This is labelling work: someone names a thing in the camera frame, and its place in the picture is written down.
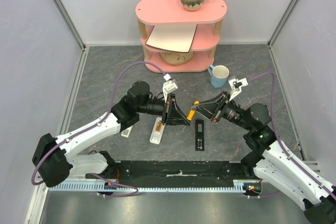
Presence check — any black remote control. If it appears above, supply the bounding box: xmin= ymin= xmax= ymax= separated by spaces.
xmin=195 ymin=119 xmax=205 ymax=151

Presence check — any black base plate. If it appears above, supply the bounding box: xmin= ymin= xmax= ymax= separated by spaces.
xmin=100 ymin=161 xmax=258 ymax=188

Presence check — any white board black edge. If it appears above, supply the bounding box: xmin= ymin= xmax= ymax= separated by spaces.
xmin=145 ymin=24 xmax=197 ymax=52

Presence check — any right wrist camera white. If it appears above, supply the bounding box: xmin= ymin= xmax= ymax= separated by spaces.
xmin=228 ymin=78 xmax=248 ymax=101

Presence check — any light blue mug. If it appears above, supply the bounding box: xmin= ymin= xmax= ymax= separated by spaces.
xmin=208 ymin=65 xmax=229 ymax=89

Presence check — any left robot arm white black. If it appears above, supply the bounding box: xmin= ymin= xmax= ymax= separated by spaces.
xmin=32 ymin=80 xmax=190 ymax=187

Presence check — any beige floral bowl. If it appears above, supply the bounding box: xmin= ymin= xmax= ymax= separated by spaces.
xmin=159 ymin=51 xmax=194 ymax=66

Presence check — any blue slotted cable duct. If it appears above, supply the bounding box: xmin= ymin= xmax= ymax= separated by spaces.
xmin=49 ymin=180 xmax=261 ymax=193

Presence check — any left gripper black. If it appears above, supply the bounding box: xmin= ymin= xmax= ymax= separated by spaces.
xmin=137 ymin=93 xmax=190 ymax=126

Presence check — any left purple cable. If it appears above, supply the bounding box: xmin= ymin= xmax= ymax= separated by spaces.
xmin=30 ymin=60 xmax=169 ymax=198

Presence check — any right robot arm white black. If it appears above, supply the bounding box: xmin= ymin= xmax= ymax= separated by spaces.
xmin=191 ymin=92 xmax=335 ymax=223

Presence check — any pink three tier shelf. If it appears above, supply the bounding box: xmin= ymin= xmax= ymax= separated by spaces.
xmin=135 ymin=0 xmax=227 ymax=72

